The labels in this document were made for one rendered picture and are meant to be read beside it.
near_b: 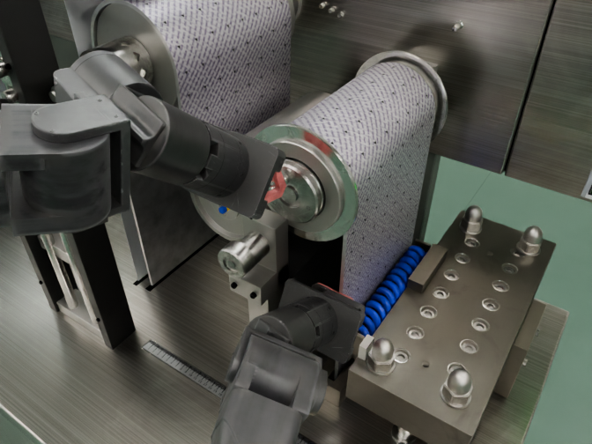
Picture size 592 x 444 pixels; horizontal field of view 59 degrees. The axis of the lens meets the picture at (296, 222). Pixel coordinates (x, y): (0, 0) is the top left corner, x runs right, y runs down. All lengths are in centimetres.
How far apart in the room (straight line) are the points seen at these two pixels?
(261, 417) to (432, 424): 29
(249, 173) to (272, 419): 20
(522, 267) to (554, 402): 123
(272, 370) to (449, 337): 34
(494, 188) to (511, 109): 215
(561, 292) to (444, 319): 172
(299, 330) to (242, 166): 18
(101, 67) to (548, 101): 58
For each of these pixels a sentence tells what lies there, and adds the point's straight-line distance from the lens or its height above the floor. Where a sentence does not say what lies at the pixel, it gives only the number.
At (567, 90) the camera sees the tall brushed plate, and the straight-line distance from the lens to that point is 79.
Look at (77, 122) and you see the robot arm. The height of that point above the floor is 143.
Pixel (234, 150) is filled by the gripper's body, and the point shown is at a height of 136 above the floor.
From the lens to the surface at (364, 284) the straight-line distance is 73.
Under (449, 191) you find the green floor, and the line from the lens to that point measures 286.
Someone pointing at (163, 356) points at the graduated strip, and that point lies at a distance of 88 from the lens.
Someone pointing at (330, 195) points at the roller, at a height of 126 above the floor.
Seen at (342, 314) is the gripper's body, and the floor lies 113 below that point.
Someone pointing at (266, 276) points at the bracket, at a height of 114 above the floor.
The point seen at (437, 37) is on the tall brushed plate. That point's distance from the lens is 82.
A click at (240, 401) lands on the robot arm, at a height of 122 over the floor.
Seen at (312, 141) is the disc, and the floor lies 131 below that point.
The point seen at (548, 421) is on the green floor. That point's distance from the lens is 202.
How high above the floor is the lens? 159
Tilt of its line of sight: 39 degrees down
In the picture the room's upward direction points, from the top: straight up
